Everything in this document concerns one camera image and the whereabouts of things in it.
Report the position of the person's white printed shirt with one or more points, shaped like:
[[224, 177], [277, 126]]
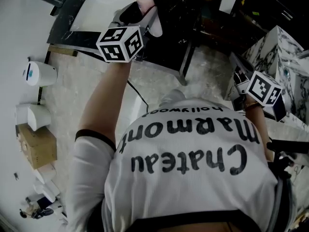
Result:
[[181, 190]]

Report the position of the person's right forearm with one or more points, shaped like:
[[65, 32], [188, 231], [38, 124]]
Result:
[[259, 129]]

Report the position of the black marble vanity table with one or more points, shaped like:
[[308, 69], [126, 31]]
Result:
[[173, 33]]

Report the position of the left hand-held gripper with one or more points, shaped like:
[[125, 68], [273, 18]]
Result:
[[120, 45]]

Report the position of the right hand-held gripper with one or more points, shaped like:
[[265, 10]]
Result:
[[264, 88]]

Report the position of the chrome faucet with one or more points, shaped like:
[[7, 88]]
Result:
[[303, 54]]

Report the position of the person's left forearm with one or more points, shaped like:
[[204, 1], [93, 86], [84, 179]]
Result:
[[106, 100]]

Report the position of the white toilet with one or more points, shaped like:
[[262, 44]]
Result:
[[33, 116]]

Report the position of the white round trash bin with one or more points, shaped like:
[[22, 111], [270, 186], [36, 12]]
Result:
[[41, 74]]

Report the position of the small cardboard box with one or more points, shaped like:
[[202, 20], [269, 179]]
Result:
[[38, 146]]

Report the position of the white marble-patterned cabinet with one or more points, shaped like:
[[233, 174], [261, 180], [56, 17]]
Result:
[[265, 52]]

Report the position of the white pink pump bottle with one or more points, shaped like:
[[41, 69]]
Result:
[[147, 0]]

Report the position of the white sink basin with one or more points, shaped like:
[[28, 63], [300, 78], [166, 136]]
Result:
[[96, 13]]

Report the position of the black chest-mounted device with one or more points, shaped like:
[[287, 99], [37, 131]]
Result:
[[289, 149]]

